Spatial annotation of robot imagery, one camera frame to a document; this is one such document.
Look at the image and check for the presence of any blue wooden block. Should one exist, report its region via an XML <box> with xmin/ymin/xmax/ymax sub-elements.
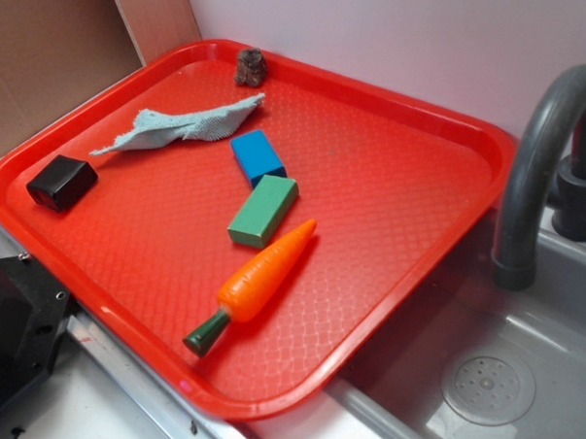
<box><xmin>230</xmin><ymin>130</ymin><xmax>288</xmax><ymax>188</ymax></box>

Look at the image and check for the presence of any green wooden block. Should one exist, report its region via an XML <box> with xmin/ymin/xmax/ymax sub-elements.
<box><xmin>227</xmin><ymin>175</ymin><xmax>299</xmax><ymax>249</ymax></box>

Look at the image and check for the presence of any black rectangular block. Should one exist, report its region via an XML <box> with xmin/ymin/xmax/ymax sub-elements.
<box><xmin>26</xmin><ymin>154</ymin><xmax>98</xmax><ymax>213</ymax></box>

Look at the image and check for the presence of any orange toy carrot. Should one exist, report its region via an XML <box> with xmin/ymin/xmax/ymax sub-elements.
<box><xmin>183</xmin><ymin>219</ymin><xmax>317</xmax><ymax>357</ymax></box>

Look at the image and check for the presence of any red plastic tray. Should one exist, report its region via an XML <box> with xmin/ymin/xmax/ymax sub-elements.
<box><xmin>0</xmin><ymin>40</ymin><xmax>515</xmax><ymax>422</ymax></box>

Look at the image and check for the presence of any light blue cloth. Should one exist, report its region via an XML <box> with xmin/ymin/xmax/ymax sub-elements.
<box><xmin>89</xmin><ymin>92</ymin><xmax>265</xmax><ymax>156</ymax></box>

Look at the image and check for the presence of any small brown plush toy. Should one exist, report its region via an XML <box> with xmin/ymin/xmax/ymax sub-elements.
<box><xmin>234</xmin><ymin>48</ymin><xmax>267</xmax><ymax>87</ymax></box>

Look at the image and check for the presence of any grey toy faucet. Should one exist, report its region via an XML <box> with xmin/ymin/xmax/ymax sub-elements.
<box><xmin>492</xmin><ymin>64</ymin><xmax>586</xmax><ymax>290</ymax></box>

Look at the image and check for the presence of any grey toy sink basin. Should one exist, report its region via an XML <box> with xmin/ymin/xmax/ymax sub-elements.
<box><xmin>327</xmin><ymin>216</ymin><xmax>586</xmax><ymax>439</ymax></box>

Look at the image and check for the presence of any round sink drain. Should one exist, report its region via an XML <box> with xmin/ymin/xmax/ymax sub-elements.
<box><xmin>440</xmin><ymin>350</ymin><xmax>536</xmax><ymax>426</ymax></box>

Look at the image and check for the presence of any brown cardboard panel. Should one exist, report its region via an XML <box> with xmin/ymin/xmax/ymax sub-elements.
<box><xmin>0</xmin><ymin>0</ymin><xmax>201</xmax><ymax>158</ymax></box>

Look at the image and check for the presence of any dark faucet handle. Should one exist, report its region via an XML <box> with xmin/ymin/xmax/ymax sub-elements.
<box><xmin>549</xmin><ymin>117</ymin><xmax>586</xmax><ymax>242</ymax></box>

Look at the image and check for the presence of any black metal bracket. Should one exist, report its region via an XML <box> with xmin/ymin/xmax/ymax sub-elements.
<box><xmin>0</xmin><ymin>256</ymin><xmax>72</xmax><ymax>412</ymax></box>

